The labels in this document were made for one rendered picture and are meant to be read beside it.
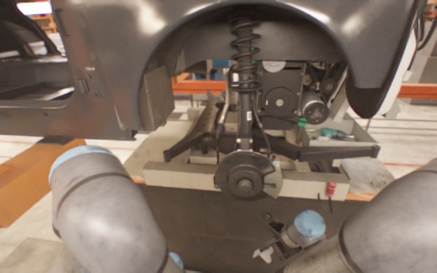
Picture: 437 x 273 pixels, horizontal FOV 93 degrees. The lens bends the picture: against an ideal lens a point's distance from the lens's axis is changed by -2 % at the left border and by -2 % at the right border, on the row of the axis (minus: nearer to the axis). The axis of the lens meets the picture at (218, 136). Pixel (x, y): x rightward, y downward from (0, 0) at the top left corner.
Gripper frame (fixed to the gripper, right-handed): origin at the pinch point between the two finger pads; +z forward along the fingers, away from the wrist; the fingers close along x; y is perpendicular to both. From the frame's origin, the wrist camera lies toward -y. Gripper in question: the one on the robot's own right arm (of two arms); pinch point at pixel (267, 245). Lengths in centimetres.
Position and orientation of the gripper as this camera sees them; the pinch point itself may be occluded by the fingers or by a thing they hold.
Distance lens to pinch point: 101.0
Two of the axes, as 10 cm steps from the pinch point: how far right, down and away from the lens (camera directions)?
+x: 8.5, -3.2, 4.3
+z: -1.5, 6.2, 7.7
